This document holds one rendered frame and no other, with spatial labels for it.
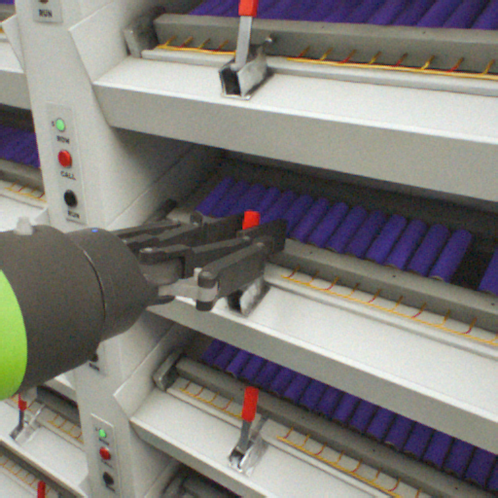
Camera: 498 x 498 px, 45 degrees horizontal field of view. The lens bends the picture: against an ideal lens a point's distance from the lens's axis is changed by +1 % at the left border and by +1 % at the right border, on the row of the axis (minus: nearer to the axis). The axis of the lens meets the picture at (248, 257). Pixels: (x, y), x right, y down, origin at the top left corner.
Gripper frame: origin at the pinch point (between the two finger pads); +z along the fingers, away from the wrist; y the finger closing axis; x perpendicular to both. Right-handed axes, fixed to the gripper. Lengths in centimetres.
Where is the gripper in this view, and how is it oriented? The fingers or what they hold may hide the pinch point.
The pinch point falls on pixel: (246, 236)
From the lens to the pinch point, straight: 54.1
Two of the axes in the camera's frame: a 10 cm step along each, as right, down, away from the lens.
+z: 5.7, -2.1, 7.9
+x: 0.9, -9.5, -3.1
